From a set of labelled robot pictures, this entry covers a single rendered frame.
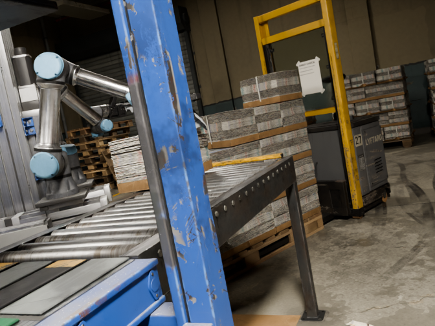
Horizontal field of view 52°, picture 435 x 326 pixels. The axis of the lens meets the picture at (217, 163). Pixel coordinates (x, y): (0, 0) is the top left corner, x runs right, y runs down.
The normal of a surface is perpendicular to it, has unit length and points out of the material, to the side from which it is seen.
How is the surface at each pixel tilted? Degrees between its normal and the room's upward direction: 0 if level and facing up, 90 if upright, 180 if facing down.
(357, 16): 90
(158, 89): 90
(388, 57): 90
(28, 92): 90
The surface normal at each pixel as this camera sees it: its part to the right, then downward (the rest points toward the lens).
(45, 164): 0.08, 0.22
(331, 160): -0.71, 0.21
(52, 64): 0.11, -0.04
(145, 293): 0.90, -0.12
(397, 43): -0.39, 0.17
